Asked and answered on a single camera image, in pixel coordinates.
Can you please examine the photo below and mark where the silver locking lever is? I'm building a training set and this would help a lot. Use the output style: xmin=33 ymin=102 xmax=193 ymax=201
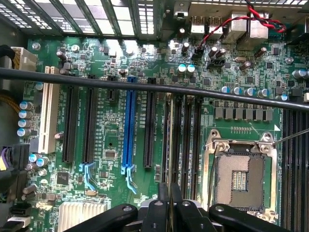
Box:
xmin=204 ymin=142 xmax=222 ymax=212
xmin=272 ymin=129 xmax=309 ymax=146

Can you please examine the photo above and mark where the silver heat sink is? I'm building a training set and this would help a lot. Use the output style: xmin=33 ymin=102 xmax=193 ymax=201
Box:
xmin=57 ymin=201 xmax=109 ymax=232

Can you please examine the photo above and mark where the CPU socket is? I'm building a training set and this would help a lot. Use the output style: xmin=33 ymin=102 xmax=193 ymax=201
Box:
xmin=201 ymin=129 xmax=282 ymax=224

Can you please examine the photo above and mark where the green motherboard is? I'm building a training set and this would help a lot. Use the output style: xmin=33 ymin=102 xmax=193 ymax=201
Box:
xmin=24 ymin=36 xmax=309 ymax=232

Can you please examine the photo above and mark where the blue expansion slot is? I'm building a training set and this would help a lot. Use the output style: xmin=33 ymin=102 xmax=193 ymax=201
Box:
xmin=120 ymin=76 xmax=138 ymax=194

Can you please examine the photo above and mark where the white expansion slot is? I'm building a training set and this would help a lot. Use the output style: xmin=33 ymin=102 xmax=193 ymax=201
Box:
xmin=38 ymin=65 xmax=60 ymax=155

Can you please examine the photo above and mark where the open PC case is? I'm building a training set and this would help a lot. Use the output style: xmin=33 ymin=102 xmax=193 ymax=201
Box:
xmin=0 ymin=0 xmax=309 ymax=232

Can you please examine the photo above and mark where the metal USB port block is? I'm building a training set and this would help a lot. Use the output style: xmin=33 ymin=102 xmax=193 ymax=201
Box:
xmin=190 ymin=15 xmax=224 ymax=41

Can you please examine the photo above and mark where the metal network port block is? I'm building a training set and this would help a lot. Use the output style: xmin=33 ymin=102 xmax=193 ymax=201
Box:
xmin=228 ymin=12 xmax=269 ymax=48

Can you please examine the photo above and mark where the white power connector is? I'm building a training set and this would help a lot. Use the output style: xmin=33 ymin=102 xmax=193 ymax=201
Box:
xmin=11 ymin=47 xmax=38 ymax=73

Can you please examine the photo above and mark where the long black cable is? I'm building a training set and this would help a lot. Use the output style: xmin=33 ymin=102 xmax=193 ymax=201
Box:
xmin=0 ymin=67 xmax=309 ymax=112

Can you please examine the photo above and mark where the red black twisted wire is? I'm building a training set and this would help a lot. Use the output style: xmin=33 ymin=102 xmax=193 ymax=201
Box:
xmin=197 ymin=0 xmax=287 ymax=53

